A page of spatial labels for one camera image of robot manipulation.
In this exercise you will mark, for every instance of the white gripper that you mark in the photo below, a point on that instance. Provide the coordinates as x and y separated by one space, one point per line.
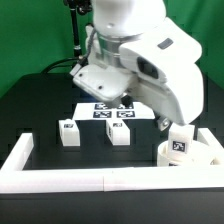
158 70

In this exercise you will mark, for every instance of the white round stool seat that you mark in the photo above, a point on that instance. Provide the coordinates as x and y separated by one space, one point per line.
199 154

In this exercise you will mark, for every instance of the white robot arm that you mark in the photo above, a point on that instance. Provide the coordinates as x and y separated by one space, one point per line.
116 22

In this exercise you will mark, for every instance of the white marker tag sheet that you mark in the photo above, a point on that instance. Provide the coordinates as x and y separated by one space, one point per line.
99 111

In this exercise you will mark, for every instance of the white U-shaped fence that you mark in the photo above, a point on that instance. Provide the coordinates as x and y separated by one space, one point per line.
15 179

